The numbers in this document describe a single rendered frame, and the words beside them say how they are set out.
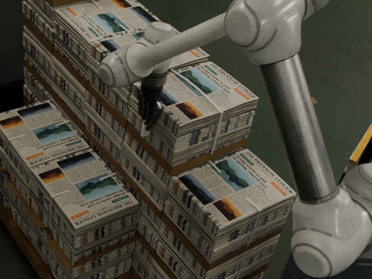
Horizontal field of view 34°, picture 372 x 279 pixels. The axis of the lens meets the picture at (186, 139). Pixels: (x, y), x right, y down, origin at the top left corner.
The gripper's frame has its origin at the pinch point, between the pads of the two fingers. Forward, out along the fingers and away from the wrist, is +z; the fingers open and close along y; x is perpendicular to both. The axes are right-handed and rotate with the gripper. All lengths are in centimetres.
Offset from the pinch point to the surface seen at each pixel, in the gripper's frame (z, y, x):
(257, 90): 96, 94, -173
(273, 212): 19, -43, -30
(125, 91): -4.3, 17.0, -2.2
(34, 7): -1, 91, -3
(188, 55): -10.9, 19.9, -32.5
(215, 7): 96, 202, -224
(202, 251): 29.1, -38.0, -2.5
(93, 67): -1.0, 39.5, -2.2
